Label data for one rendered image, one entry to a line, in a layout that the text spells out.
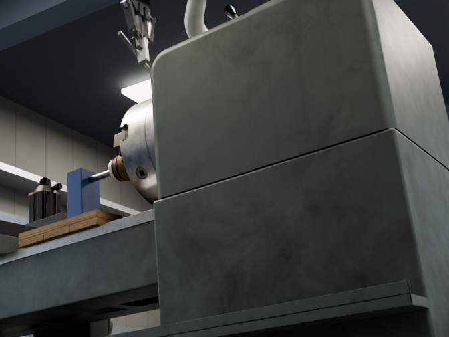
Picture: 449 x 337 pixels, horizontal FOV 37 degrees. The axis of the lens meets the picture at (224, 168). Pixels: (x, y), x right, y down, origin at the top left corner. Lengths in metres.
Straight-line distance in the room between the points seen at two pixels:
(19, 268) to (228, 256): 0.74
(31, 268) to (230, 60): 0.81
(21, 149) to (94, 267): 4.78
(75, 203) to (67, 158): 4.94
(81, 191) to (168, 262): 0.58
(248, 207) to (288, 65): 0.32
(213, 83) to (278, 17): 0.21
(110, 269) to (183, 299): 0.29
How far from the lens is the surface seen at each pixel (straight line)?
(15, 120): 6.56
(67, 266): 1.84
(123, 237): 1.71
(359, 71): 1.39
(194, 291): 1.48
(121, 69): 6.03
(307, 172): 1.38
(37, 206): 2.29
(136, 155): 1.76
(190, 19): 2.17
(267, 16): 1.56
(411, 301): 1.17
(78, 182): 2.06
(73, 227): 1.82
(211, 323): 1.35
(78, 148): 7.17
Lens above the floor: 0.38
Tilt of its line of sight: 20 degrees up
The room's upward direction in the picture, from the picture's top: 6 degrees counter-clockwise
